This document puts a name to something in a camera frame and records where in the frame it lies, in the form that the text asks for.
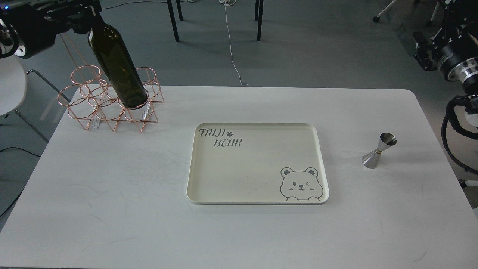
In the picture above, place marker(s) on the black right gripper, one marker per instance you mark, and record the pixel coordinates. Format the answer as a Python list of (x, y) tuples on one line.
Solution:
[(453, 50)]

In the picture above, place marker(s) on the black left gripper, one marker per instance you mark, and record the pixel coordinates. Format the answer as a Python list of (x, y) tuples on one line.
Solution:
[(29, 27)]

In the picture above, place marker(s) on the dark green wine bottle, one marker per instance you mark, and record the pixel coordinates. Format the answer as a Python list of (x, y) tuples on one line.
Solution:
[(112, 55)]

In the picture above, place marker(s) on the steel double jigger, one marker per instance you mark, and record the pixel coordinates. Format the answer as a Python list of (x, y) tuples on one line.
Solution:
[(371, 159)]

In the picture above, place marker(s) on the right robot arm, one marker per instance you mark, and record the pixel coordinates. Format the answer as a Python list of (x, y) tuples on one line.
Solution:
[(470, 89)]

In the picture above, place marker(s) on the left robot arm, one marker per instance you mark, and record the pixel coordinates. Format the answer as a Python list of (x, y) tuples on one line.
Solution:
[(29, 27)]

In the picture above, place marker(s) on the black table legs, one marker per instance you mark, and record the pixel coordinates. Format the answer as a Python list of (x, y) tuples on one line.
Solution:
[(175, 13)]

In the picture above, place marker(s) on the cream bear serving tray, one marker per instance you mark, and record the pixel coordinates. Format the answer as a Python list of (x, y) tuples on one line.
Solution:
[(251, 163)]

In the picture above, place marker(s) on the copper wire bottle rack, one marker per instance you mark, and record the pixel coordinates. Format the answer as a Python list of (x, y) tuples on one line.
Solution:
[(91, 100)]

